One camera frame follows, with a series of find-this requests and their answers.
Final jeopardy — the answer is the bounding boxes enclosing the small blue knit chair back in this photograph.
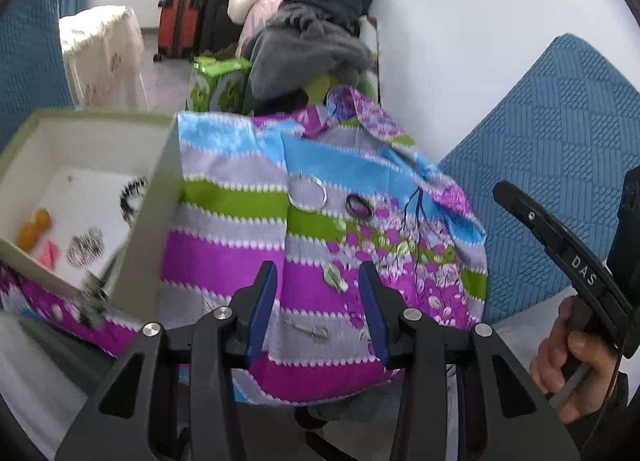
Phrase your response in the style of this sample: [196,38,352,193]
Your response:
[0,0,77,152]

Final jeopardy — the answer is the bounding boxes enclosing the pink bow hair clip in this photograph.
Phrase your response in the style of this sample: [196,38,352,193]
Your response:
[37,237,62,268]

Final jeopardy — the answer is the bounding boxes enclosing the person's right hand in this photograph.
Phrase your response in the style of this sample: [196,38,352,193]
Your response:
[530,295,622,426]

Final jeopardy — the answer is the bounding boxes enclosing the floral striped cloth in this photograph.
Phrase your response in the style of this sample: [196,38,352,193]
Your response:
[0,86,488,407]

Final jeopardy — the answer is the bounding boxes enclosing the white cardboard box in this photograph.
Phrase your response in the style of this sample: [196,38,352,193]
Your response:
[0,108,183,327]

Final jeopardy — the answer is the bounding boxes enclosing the orange gourd pendant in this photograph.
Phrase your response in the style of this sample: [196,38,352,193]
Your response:
[16,209,52,248]

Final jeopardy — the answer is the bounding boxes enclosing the cream covered cabinet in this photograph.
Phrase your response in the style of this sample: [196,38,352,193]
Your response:
[59,6,148,112]

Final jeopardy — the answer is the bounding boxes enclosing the green carton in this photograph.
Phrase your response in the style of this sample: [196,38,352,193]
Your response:
[186,56,252,114]

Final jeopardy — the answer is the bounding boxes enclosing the silver hair pin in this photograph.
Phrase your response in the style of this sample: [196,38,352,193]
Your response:
[285,321,330,340]

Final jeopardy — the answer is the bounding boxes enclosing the black bead bracelet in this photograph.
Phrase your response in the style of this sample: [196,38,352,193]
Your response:
[119,176,149,222]

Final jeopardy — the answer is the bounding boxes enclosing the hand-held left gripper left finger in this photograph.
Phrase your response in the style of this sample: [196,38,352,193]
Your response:
[55,261,278,461]

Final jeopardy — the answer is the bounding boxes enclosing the black ring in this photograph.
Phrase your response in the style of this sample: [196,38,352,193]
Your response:
[346,194,375,218]

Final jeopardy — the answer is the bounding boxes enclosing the red suitcase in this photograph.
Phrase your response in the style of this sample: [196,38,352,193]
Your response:
[155,0,201,62]

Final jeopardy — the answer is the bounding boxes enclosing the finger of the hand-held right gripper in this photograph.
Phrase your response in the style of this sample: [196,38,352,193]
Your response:
[492,181,567,263]

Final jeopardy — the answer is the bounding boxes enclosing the black suitcase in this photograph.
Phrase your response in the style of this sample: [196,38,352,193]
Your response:
[200,0,246,56]

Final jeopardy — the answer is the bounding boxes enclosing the grey garment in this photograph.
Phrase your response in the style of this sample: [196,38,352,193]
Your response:
[245,8,373,102]

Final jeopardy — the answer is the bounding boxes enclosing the zebra striped bangle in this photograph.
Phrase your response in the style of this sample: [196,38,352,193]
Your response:
[66,227,105,267]

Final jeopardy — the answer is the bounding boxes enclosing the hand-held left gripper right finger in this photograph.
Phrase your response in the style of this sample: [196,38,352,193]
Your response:
[359,261,581,461]

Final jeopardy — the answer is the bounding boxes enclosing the silver hoop ring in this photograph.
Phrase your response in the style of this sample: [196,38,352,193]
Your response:
[287,175,328,212]

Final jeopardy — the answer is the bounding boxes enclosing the large blue knit chair back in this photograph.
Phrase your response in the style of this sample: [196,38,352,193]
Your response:
[435,33,640,324]

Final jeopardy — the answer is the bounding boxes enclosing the green leaf hair clip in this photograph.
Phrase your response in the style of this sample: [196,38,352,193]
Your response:
[324,265,348,292]

